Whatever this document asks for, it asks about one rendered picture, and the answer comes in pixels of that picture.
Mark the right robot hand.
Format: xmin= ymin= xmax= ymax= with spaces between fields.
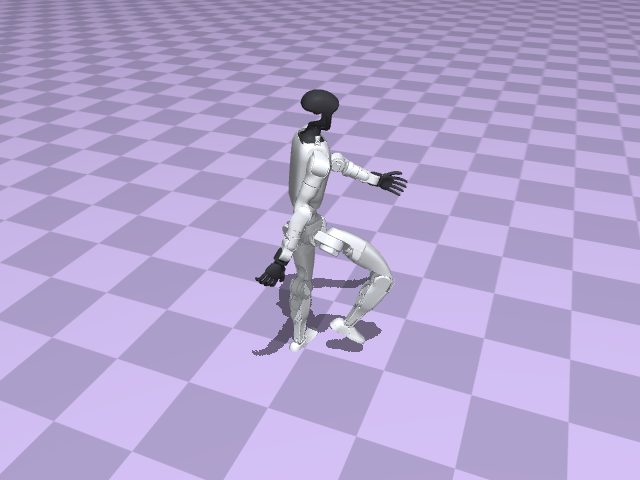
xmin=255 ymin=247 xmax=290 ymax=287

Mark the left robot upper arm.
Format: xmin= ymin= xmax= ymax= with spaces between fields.
xmin=299 ymin=124 xmax=345 ymax=172

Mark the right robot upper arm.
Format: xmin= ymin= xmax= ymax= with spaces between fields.
xmin=294 ymin=150 xmax=330 ymax=221

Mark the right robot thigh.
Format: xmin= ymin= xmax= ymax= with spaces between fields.
xmin=314 ymin=227 xmax=392 ymax=283

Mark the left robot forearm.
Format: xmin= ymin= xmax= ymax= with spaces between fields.
xmin=341 ymin=156 xmax=380 ymax=185

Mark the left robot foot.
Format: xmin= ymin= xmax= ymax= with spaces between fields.
xmin=289 ymin=327 xmax=318 ymax=352

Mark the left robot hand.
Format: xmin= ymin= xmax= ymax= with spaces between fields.
xmin=368 ymin=171 xmax=408 ymax=196

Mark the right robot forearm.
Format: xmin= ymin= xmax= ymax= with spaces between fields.
xmin=279 ymin=207 xmax=311 ymax=262

